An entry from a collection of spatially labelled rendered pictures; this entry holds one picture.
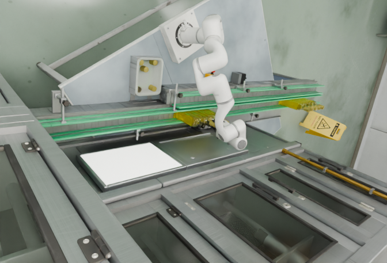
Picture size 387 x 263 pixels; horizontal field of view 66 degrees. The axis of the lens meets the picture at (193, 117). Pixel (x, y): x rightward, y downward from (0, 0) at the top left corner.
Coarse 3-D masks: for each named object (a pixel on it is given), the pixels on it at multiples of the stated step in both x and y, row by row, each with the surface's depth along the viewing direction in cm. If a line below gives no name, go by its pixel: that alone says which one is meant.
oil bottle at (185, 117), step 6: (174, 114) 189; (180, 114) 185; (186, 114) 181; (192, 114) 183; (180, 120) 186; (186, 120) 181; (192, 120) 176; (198, 120) 176; (192, 126) 177; (198, 126) 178
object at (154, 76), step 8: (144, 64) 178; (160, 64) 179; (136, 72) 169; (144, 72) 180; (152, 72) 184; (160, 72) 180; (136, 80) 170; (144, 80) 182; (152, 80) 185; (160, 80) 181; (136, 88) 172; (144, 88) 184; (160, 88) 182
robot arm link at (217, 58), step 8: (208, 40) 145; (216, 40) 143; (208, 48) 145; (216, 48) 139; (224, 48) 140; (208, 56) 140; (216, 56) 139; (224, 56) 138; (200, 64) 141; (208, 64) 140; (216, 64) 140; (224, 64) 140; (208, 72) 144
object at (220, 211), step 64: (192, 128) 214; (256, 128) 229; (128, 192) 122; (192, 192) 135; (256, 192) 141; (320, 192) 150; (384, 192) 157; (192, 256) 98; (256, 256) 102; (320, 256) 105; (384, 256) 115
